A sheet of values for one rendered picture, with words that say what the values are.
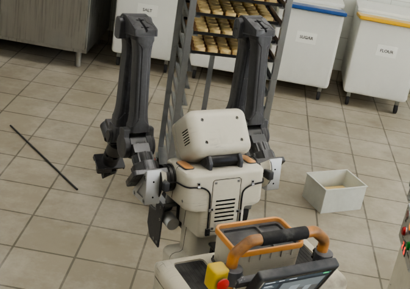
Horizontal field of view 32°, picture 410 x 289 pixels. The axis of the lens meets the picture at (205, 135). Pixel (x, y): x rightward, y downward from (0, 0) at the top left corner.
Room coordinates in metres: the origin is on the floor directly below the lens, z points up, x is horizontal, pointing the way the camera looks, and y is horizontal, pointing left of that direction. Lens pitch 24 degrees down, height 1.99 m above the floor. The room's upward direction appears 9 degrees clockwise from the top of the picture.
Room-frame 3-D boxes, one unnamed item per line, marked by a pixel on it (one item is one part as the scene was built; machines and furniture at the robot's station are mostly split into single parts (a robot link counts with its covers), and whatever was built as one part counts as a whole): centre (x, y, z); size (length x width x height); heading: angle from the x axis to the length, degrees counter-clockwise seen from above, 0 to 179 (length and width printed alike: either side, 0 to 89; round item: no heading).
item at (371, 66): (5.80, -1.33, 0.39); 0.64 x 0.54 x 0.77; 176
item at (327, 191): (3.81, -0.81, 0.08); 0.30 x 0.22 x 0.16; 118
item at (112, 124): (2.16, 0.28, 1.18); 0.11 x 0.06 x 0.43; 121
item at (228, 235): (1.77, -0.20, 0.87); 0.23 x 0.15 x 0.11; 121
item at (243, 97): (2.38, -0.09, 1.18); 0.11 x 0.06 x 0.43; 120
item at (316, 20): (5.82, -0.68, 0.39); 0.64 x 0.54 x 0.77; 177
